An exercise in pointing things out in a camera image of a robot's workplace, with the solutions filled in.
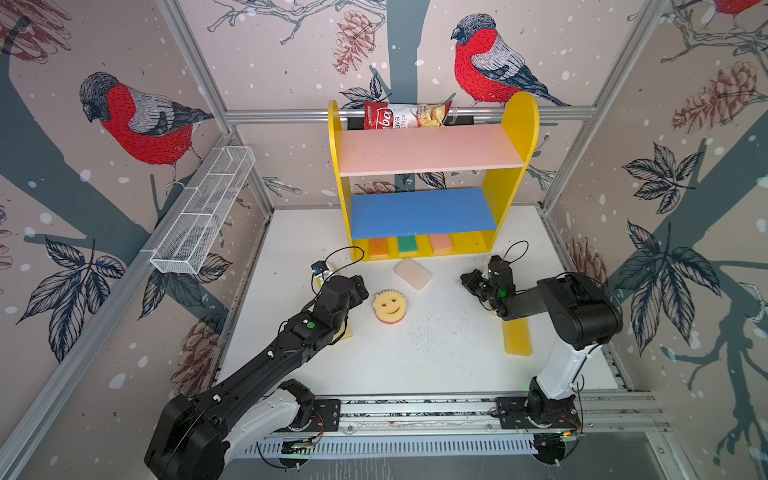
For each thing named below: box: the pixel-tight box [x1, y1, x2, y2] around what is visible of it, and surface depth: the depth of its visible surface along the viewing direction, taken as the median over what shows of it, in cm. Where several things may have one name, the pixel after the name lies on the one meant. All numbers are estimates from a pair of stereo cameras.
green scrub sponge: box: [398, 236, 418, 253], surface depth 109 cm
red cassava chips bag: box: [363, 100, 453, 130], surface depth 88 cm
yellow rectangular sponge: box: [502, 318, 533, 357], surface depth 86 cm
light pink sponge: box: [394, 257, 433, 291], surface depth 103 cm
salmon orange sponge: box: [429, 234, 452, 255], surface depth 109 cm
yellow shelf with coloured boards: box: [327, 91, 540, 261], surface depth 97 cm
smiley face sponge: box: [373, 289, 407, 324], surface depth 92 cm
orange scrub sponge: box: [369, 238, 389, 259], surface depth 106 cm
